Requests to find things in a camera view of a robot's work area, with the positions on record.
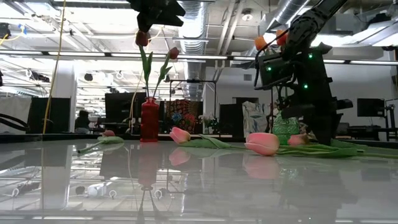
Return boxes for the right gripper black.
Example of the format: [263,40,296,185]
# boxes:
[281,99,354,146]

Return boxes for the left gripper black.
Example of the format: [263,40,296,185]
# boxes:
[127,0,187,34]

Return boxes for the dark red tulip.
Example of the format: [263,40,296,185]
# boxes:
[76,129,126,155]
[151,46,180,100]
[135,29,154,100]

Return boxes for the pink tulip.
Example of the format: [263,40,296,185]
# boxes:
[287,133,310,147]
[169,126,249,150]

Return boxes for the pink tulip bouquet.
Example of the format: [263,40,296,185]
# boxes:
[244,132,398,160]

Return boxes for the green glass vase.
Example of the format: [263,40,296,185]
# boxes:
[272,110,301,146]

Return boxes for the red ribbed glass vase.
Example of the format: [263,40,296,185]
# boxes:
[139,96,160,143]

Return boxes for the black desk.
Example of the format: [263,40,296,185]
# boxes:
[341,124,398,141]

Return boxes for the black monitor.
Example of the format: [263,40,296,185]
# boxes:
[356,98,386,118]

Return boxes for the white patterned cloth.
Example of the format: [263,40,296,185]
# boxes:
[241,101,272,135]

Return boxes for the black partition panel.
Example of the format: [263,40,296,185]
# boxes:
[219,103,246,135]
[27,97,72,134]

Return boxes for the black monitor screen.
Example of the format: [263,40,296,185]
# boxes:
[104,92,142,124]

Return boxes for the mandala tapestry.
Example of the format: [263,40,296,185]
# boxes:
[165,99,200,134]

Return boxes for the small flower bouquet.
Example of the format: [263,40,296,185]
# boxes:
[198,113,219,130]

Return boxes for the person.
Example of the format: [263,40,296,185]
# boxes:
[74,109,91,134]

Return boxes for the white board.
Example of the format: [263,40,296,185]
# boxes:
[0,95,32,134]

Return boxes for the silver spiral duct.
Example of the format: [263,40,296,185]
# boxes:
[173,0,210,100]
[248,0,312,58]

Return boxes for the black rectangular frame stand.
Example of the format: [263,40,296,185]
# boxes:
[169,79,218,121]

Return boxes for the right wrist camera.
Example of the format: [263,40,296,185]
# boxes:
[257,53,295,90]

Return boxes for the yellow cable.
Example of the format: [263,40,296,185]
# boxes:
[42,0,67,134]

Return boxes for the black curved cable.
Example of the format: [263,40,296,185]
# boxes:
[0,111,32,131]

